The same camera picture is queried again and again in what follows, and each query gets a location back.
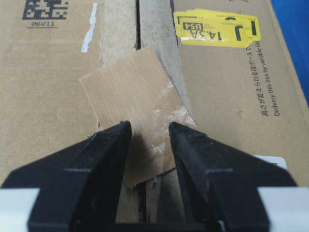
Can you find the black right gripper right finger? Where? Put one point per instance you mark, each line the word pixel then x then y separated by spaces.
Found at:
pixel 219 184

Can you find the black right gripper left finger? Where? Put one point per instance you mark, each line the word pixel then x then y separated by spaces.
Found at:
pixel 75 189

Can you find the cut brown tape piece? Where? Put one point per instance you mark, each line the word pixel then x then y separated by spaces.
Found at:
pixel 137 89

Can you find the brown cardboard box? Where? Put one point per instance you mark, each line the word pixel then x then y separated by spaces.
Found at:
pixel 248 98

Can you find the white barcode label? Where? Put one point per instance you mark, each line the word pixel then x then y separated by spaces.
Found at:
pixel 278 161

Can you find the yellow shipping sticker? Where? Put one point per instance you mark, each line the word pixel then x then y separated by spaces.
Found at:
pixel 204 27

